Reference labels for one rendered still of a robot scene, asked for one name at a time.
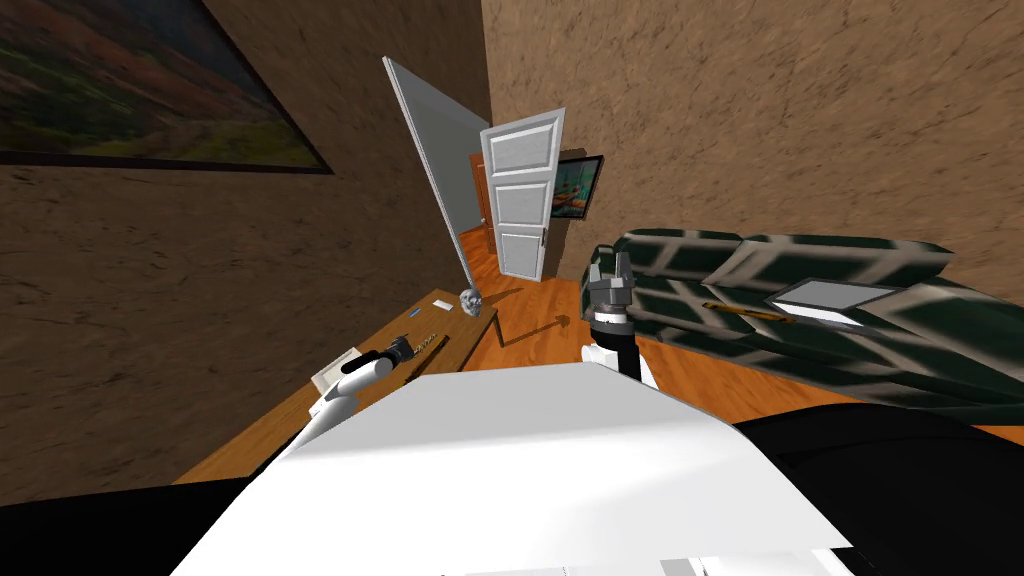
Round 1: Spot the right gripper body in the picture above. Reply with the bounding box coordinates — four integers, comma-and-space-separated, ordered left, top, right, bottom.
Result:
588, 273, 637, 311

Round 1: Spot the dark long stick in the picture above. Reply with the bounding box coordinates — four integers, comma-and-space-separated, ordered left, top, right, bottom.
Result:
403, 331, 450, 383

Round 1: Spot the white flat box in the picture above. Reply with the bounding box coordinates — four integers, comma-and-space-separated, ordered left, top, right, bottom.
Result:
309, 347, 363, 395

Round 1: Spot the small framed picture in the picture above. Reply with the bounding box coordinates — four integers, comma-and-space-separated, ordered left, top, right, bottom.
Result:
550, 153, 606, 222

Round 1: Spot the white panelled door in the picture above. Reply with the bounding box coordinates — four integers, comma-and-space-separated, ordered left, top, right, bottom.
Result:
479, 107, 568, 284

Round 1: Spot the wooden table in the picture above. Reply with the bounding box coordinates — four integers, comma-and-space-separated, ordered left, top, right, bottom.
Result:
171, 287, 502, 486

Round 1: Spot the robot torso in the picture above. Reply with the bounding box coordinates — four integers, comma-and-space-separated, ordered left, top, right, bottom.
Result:
170, 362, 854, 576

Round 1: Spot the grey door leaf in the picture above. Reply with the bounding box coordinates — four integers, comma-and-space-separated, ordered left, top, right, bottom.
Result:
381, 55, 492, 294

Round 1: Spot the green checked sofa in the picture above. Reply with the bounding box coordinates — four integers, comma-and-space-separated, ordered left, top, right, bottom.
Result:
579, 227, 1024, 427

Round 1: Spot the large landscape picture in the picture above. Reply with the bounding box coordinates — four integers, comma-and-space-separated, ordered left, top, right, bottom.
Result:
0, 0, 335, 176

